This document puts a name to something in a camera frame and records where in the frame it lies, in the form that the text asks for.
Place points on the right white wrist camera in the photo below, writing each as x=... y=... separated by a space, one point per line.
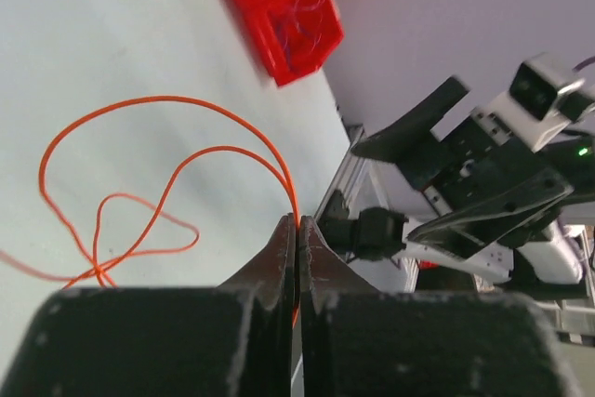
x=544 y=97

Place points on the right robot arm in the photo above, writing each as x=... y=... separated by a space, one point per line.
x=549 y=268

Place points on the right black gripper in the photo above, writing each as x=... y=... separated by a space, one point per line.
x=500 y=191

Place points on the red compartment bin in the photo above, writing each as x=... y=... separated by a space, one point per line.
x=293 y=38

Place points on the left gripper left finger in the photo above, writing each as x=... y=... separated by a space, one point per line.
x=231 y=340

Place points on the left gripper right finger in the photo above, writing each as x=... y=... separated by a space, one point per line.
x=358 y=341

